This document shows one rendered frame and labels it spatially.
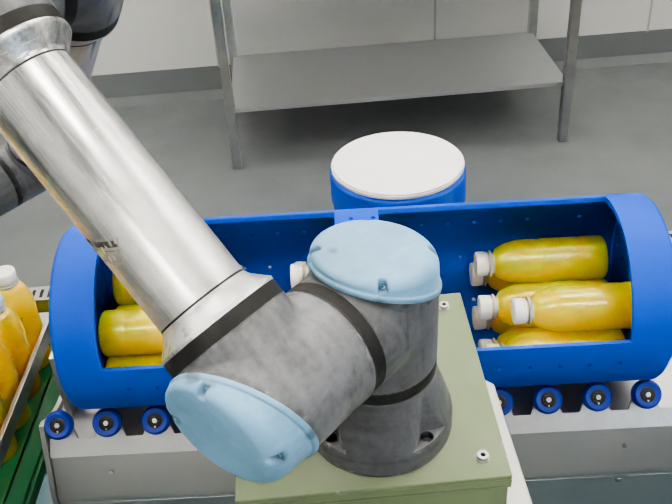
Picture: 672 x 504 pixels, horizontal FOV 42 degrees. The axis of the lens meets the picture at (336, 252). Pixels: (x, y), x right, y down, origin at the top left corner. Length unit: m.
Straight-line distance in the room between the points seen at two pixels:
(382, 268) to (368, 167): 1.08
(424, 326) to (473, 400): 0.19
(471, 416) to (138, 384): 0.54
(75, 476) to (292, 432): 0.83
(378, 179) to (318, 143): 2.42
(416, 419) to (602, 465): 0.66
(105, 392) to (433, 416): 0.59
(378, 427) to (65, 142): 0.38
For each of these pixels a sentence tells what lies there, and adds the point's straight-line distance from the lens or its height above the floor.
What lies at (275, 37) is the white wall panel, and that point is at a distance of 4.70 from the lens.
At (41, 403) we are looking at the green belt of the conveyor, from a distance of 1.59.
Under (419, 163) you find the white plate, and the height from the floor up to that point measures 1.04.
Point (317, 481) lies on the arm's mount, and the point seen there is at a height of 1.25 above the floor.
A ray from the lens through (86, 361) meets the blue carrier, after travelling 1.28.
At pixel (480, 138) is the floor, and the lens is 4.18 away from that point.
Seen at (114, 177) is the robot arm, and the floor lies 1.59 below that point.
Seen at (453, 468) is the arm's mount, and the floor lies 1.25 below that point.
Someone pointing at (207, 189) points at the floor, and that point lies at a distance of 3.89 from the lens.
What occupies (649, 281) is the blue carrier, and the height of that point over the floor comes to 1.18.
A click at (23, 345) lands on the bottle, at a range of 1.54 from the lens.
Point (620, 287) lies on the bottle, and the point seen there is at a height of 1.13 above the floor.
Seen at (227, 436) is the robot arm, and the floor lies 1.42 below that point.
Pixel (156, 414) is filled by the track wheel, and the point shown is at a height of 0.97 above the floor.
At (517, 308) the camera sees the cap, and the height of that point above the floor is 1.11.
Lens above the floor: 1.92
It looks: 35 degrees down
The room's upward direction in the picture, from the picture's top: 4 degrees counter-clockwise
